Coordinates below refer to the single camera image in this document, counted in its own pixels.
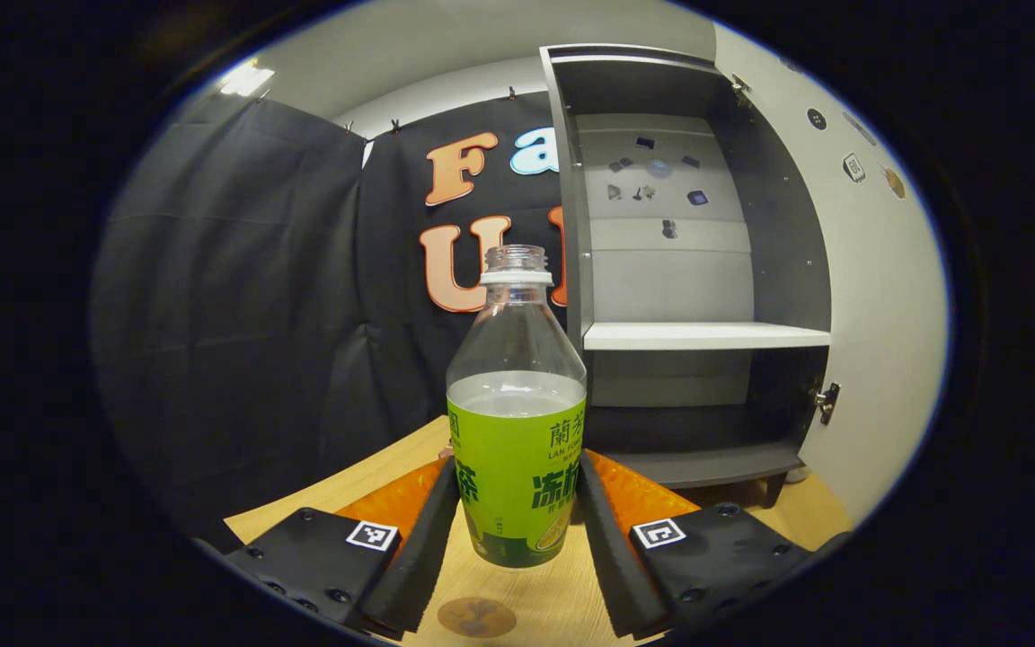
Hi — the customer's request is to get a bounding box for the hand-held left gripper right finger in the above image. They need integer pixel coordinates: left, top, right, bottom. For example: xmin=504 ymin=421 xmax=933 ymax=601
xmin=576 ymin=449 xmax=815 ymax=641

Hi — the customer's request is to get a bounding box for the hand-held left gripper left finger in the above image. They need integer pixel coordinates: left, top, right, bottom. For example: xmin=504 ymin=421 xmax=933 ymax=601
xmin=223 ymin=456 xmax=462 ymax=641

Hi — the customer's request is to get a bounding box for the round brown coaster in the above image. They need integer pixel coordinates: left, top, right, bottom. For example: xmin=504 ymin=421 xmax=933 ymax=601
xmin=437 ymin=596 xmax=518 ymax=640

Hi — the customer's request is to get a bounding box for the green label bottle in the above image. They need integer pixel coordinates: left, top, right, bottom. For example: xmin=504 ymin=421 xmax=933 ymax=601
xmin=446 ymin=244 xmax=588 ymax=569

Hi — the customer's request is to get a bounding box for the grey cabinet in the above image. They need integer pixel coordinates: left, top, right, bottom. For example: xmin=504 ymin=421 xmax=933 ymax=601
xmin=540 ymin=43 xmax=835 ymax=510

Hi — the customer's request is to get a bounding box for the white cabinet shelf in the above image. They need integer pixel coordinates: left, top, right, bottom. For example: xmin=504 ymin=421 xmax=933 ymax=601
xmin=583 ymin=322 xmax=832 ymax=351

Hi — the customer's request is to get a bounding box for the black backdrop cloth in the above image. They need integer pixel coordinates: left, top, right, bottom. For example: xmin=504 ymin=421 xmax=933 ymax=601
xmin=91 ymin=90 xmax=590 ymax=540

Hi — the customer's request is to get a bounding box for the small ceiling light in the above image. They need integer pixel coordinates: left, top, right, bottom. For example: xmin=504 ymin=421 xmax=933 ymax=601
xmin=217 ymin=61 xmax=276 ymax=98

